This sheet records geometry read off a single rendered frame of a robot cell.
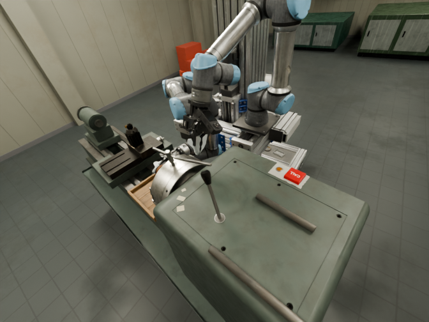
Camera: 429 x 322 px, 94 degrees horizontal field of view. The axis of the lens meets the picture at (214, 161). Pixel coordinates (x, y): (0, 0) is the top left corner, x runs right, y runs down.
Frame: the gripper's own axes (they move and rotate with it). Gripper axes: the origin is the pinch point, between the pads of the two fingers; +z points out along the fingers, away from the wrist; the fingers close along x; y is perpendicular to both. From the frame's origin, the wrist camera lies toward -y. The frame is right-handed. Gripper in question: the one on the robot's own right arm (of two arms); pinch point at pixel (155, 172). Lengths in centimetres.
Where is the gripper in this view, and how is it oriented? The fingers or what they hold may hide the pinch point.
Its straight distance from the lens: 115.6
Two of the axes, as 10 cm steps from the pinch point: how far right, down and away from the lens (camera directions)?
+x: -1.0, -7.4, -6.6
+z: -6.9, 5.3, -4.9
